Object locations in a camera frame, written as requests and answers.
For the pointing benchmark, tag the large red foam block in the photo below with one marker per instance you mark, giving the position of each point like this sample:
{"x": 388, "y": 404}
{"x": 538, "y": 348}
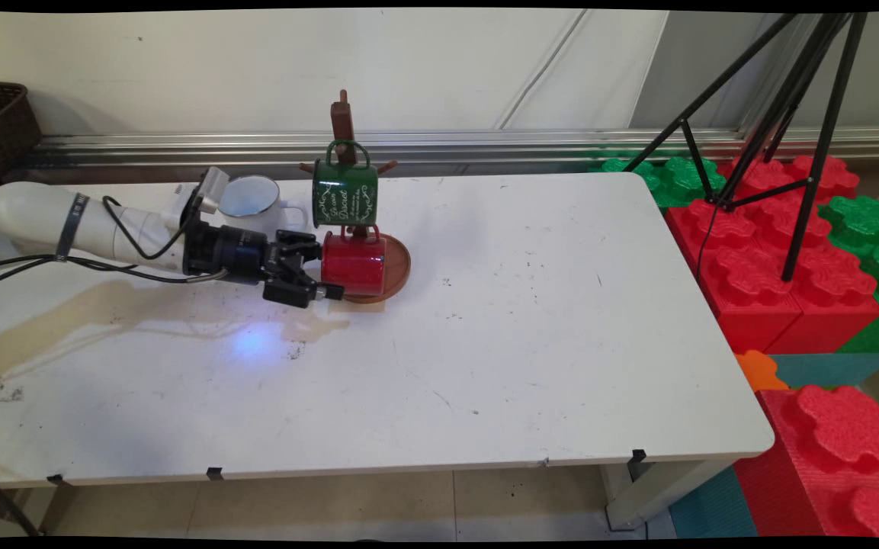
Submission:
{"x": 759, "y": 282}

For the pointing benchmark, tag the green enamel mug with print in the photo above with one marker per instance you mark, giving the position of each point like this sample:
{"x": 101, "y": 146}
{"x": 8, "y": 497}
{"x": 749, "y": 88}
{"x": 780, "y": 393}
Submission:
{"x": 346, "y": 194}

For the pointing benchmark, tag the black tripod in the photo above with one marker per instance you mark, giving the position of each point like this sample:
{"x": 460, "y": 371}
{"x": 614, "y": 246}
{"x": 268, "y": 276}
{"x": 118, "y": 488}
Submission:
{"x": 811, "y": 152}

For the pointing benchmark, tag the dark brown wicker basket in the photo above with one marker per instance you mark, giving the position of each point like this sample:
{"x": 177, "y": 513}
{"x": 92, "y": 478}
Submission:
{"x": 1, "y": 130}

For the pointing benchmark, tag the teal foam mat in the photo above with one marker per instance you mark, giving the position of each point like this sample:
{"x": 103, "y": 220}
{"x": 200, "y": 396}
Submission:
{"x": 713, "y": 507}

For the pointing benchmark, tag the brown wooden mug tree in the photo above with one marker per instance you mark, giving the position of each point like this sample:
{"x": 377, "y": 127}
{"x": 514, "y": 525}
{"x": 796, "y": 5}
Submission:
{"x": 399, "y": 267}

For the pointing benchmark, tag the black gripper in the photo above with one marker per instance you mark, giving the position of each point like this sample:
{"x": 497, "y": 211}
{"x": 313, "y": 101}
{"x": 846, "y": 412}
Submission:
{"x": 245, "y": 255}

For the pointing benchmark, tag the aluminium rail along wall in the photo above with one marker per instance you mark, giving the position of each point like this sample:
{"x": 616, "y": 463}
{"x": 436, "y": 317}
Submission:
{"x": 485, "y": 145}

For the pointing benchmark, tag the green foam block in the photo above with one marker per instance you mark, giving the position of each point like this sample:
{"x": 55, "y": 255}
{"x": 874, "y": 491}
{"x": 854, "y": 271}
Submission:
{"x": 866, "y": 229}
{"x": 675, "y": 179}

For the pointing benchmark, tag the black table edge clip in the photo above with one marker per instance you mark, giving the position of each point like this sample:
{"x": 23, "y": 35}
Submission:
{"x": 215, "y": 473}
{"x": 638, "y": 456}
{"x": 58, "y": 480}

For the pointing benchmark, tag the teal foam piece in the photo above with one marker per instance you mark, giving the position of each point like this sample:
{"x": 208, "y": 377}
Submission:
{"x": 828, "y": 370}

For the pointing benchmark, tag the red enamel mug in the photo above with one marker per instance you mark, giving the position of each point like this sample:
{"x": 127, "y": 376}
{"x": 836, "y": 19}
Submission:
{"x": 355, "y": 265}

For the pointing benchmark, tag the orange foam piece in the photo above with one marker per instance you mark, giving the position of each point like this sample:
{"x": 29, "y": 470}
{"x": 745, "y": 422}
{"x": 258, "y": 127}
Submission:
{"x": 758, "y": 372}

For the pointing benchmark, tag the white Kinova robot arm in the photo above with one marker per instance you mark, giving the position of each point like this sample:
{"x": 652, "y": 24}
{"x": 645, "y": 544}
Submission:
{"x": 43, "y": 217}

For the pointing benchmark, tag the white table leg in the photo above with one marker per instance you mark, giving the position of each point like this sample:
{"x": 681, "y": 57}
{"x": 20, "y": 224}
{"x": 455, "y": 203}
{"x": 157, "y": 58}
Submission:
{"x": 54, "y": 509}
{"x": 652, "y": 492}

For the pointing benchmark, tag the white enamel mug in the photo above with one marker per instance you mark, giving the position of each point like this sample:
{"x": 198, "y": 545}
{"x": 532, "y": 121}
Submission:
{"x": 264, "y": 206}

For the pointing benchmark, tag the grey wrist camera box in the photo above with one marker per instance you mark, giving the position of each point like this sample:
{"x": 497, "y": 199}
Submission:
{"x": 214, "y": 187}

